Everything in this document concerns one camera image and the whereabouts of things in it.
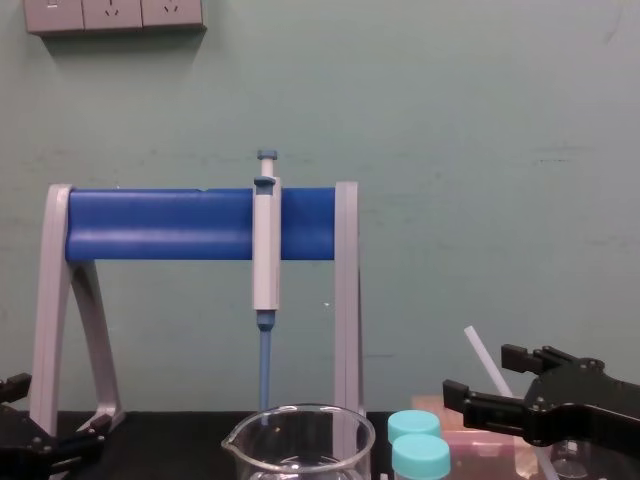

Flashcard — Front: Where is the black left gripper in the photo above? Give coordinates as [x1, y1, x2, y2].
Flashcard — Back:
[0, 371, 109, 480]

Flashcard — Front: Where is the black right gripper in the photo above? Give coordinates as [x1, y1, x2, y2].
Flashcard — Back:
[442, 343, 640, 448]

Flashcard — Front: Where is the white stirring rod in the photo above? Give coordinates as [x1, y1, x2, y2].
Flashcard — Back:
[463, 325, 558, 480]

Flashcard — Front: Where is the pink shallow tray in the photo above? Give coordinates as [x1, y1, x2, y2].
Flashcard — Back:
[410, 393, 554, 480]

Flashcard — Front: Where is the small clear glass beaker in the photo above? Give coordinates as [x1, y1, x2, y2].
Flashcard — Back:
[548, 438, 595, 479]

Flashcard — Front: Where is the teal capped sample bottle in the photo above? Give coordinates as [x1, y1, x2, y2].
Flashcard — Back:
[387, 409, 443, 445]
[390, 433, 452, 480]

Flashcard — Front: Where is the large clear glass beaker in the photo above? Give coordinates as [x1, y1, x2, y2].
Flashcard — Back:
[220, 403, 377, 480]

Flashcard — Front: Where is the blue and grey pipette stand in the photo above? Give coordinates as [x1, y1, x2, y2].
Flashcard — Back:
[28, 181, 369, 442]

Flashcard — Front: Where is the grey wall socket panel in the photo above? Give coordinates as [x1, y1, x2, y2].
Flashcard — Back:
[23, 0, 208, 37]

